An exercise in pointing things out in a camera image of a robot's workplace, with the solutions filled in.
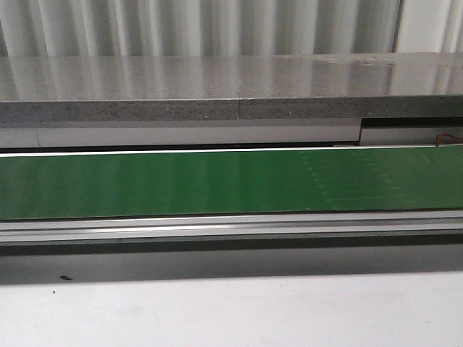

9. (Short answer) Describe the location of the grey granite countertop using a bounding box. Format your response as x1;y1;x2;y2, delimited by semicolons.
1;53;462;126

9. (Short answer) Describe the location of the green conveyor belt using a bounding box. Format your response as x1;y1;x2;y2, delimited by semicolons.
1;146;462;220

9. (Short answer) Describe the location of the white corrugated curtain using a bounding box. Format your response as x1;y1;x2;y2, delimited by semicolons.
1;1;462;57

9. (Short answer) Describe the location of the silver conveyor frame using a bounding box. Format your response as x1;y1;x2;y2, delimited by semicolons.
1;145;462;245

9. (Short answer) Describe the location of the red wire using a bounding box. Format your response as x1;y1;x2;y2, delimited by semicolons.
436;133;463;147

